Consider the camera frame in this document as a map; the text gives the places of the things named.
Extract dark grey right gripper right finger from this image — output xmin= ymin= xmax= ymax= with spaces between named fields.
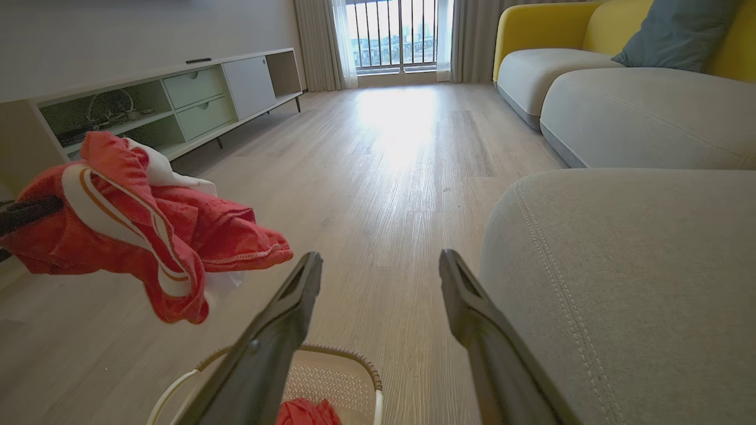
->
xmin=439 ymin=249 xmax=582 ymax=425

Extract blue-grey throw pillow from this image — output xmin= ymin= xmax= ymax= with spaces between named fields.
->
xmin=611 ymin=0 xmax=739 ymax=73

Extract black balcony window railing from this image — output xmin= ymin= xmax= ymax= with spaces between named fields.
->
xmin=346 ymin=0 xmax=441 ymax=75

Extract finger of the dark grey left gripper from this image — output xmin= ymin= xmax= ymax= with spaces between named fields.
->
xmin=0 ymin=197 xmax=64 ymax=237

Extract yellow sofa backrest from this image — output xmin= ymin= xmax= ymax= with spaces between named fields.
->
xmin=493 ymin=0 xmax=756 ymax=83

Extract grey fabric sofa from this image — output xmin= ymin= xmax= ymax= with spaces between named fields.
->
xmin=480 ymin=168 xmax=756 ymax=425

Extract grey window curtain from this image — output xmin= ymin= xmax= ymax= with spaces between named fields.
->
xmin=293 ymin=0 xmax=359 ymax=93
xmin=436 ymin=0 xmax=504 ymax=84

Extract white laundry basket brown rim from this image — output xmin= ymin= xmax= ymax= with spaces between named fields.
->
xmin=146 ymin=344 xmax=383 ymax=425

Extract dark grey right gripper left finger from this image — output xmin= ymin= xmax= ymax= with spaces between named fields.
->
xmin=177 ymin=252 xmax=324 ymax=425

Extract plain red shorts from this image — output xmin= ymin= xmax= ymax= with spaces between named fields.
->
xmin=276 ymin=398 xmax=343 ymax=425

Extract red and white striped garment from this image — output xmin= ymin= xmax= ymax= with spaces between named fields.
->
xmin=0 ymin=131 xmax=294 ymax=325

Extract white cabinet door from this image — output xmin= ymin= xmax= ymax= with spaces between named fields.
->
xmin=221 ymin=55 xmax=278 ymax=121

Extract grey fabric sofa seat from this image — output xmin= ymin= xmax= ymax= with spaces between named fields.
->
xmin=540 ymin=67 xmax=756 ymax=171
xmin=496 ymin=48 xmax=624 ymax=130

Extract long low TV cabinet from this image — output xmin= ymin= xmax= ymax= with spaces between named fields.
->
xmin=0 ymin=48 xmax=305 ymax=197

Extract pale green cabinet drawer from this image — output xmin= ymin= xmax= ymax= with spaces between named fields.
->
xmin=162 ymin=66 xmax=227 ymax=110
xmin=175 ymin=94 xmax=239 ymax=142

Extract coiled white cable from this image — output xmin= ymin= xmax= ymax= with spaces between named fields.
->
xmin=87 ymin=89 xmax=156 ymax=128

